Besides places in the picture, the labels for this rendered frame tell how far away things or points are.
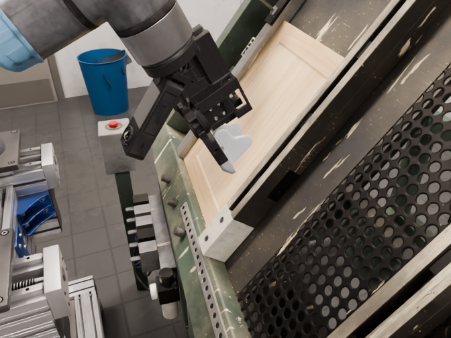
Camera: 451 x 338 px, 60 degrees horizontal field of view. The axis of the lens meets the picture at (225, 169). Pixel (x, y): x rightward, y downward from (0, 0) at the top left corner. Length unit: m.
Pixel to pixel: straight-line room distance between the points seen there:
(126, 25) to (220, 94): 0.13
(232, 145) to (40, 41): 0.26
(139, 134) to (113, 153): 1.07
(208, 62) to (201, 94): 0.04
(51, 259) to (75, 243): 1.51
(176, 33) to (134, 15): 0.05
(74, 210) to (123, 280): 0.71
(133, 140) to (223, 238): 0.52
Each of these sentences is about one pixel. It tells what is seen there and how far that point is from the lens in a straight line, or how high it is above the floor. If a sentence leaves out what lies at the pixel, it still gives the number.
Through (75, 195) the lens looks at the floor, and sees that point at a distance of 2.84.
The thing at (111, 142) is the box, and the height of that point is 0.89.
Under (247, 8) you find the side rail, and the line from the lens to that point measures 1.51.
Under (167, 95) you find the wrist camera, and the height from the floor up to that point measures 1.45.
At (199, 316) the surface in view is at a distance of 0.97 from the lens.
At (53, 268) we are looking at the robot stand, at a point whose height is 0.99.
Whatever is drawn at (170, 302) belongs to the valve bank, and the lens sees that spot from 1.19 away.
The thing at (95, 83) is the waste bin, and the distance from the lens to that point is 3.68.
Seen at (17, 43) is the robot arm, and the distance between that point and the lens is 0.45.
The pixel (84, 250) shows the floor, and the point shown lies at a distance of 2.41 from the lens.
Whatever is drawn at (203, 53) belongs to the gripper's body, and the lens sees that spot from 0.47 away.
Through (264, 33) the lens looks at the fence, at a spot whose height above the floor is 1.30.
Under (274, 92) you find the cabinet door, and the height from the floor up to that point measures 1.20.
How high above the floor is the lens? 1.64
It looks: 34 degrees down
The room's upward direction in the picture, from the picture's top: straight up
